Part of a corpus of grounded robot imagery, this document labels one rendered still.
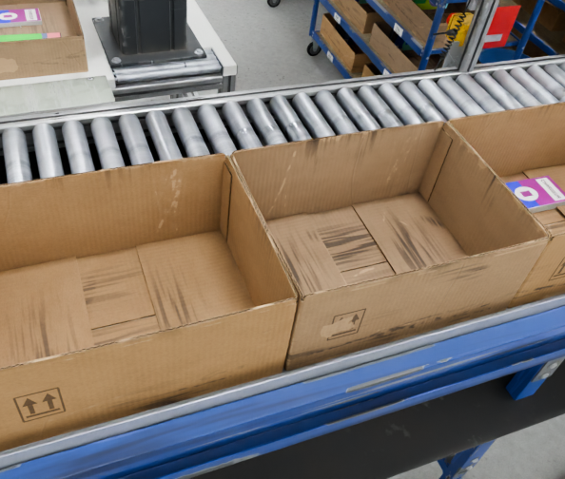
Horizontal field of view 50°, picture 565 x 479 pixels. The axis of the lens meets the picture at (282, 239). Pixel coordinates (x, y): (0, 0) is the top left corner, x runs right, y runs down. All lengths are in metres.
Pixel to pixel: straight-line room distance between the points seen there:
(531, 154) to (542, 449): 1.02
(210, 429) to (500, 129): 0.75
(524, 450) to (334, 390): 1.23
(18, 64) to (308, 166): 0.88
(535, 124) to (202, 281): 0.69
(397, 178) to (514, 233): 0.25
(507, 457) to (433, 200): 1.03
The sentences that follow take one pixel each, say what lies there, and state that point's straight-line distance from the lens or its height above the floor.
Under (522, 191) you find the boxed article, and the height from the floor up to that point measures 0.90.
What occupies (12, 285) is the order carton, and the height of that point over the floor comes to 0.89.
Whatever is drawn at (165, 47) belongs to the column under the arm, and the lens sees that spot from 1.74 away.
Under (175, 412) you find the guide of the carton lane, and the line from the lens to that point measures 0.79.
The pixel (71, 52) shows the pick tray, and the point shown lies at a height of 0.81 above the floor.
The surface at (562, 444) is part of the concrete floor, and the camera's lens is 2.08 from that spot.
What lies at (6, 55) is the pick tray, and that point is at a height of 0.82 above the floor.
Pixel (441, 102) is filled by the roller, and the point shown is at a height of 0.74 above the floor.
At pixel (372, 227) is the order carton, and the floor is 0.89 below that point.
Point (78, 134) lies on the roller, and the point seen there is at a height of 0.75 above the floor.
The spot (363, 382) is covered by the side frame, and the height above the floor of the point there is 0.91.
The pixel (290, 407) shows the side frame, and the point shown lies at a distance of 0.81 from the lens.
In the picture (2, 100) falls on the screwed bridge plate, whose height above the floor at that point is 0.75.
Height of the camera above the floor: 1.62
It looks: 46 degrees down
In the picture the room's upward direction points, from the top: 9 degrees clockwise
